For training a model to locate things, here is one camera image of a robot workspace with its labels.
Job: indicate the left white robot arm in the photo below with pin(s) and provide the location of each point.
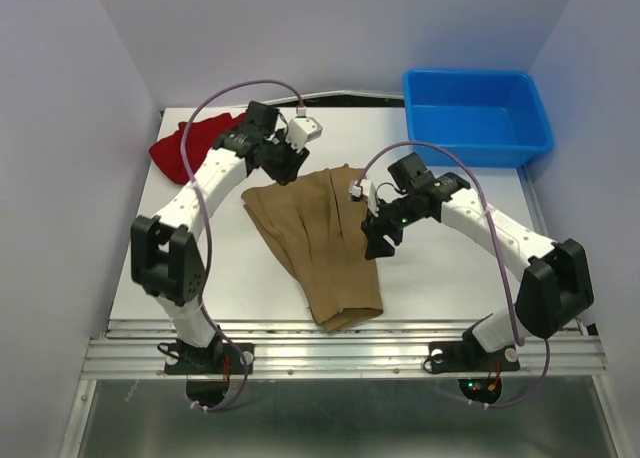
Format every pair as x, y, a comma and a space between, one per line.
164, 256

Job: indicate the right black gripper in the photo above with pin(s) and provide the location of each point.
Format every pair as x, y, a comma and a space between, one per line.
374, 228

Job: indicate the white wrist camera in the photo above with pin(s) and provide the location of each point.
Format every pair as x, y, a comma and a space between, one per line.
364, 191
301, 131

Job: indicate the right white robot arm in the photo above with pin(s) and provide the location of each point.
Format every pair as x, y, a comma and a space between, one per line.
554, 279

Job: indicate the red skirt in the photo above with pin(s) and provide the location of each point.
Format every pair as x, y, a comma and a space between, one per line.
166, 155

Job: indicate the blue plastic bin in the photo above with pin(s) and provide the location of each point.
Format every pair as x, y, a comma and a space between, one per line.
486, 118

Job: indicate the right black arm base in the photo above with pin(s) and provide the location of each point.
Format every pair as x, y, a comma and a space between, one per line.
466, 356

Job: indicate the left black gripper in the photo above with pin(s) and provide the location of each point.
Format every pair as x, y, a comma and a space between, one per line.
289, 173

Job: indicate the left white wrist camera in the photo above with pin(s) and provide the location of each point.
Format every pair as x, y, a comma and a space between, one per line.
301, 131

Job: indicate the aluminium mounting rail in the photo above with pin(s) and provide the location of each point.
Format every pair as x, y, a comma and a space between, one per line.
284, 350

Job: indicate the tan skirt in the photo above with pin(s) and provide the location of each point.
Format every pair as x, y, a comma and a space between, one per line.
314, 230

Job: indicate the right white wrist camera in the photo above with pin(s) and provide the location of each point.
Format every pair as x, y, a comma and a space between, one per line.
364, 191

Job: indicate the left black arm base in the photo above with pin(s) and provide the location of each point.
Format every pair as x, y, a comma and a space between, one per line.
220, 358

